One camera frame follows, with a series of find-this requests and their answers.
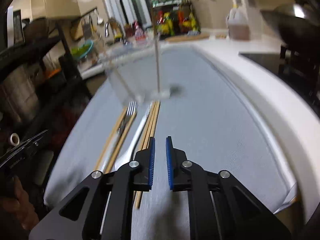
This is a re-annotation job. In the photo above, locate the black spice rack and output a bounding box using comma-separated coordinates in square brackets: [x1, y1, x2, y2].
[151, 0, 201, 40]

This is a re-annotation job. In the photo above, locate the plastic cooking oil jug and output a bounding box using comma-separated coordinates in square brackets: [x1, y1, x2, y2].
[226, 4, 250, 41]

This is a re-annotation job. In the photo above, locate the clear plastic utensil holder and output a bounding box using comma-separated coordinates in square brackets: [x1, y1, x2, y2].
[101, 36, 183, 105]

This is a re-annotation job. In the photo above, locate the person's left hand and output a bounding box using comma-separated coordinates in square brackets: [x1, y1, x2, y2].
[1, 176, 39, 231]

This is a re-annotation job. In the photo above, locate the wooden chopstick group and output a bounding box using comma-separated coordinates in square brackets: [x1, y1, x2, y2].
[138, 101, 156, 151]
[150, 101, 161, 137]
[133, 101, 158, 209]

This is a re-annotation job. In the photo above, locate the white handled metal fork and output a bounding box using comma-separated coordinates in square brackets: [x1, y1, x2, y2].
[104, 101, 137, 168]

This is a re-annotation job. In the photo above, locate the black gas stove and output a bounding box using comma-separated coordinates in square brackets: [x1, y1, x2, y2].
[239, 46, 319, 115]

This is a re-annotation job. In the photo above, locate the green and blue colander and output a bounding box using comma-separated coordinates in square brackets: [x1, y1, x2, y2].
[71, 40, 93, 61]

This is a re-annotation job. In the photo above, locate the red dish soap bottle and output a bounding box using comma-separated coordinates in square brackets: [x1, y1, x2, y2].
[135, 21, 146, 42]

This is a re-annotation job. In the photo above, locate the round wooden cutting board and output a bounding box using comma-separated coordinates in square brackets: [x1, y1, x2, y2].
[165, 33, 210, 43]

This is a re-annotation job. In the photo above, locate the black storage shelf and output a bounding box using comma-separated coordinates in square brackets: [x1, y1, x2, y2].
[1, 18, 92, 155]

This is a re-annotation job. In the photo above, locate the hanging white ladle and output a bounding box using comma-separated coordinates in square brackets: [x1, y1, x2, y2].
[94, 9, 104, 25]

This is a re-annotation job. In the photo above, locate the metal box grater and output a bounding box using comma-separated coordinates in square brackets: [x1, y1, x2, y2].
[81, 17, 92, 40]

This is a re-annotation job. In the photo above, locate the chrome kitchen faucet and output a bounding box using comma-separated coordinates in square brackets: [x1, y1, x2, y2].
[105, 17, 125, 43]

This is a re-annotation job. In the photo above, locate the steel wok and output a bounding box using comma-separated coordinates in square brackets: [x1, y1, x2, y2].
[260, 0, 319, 54]

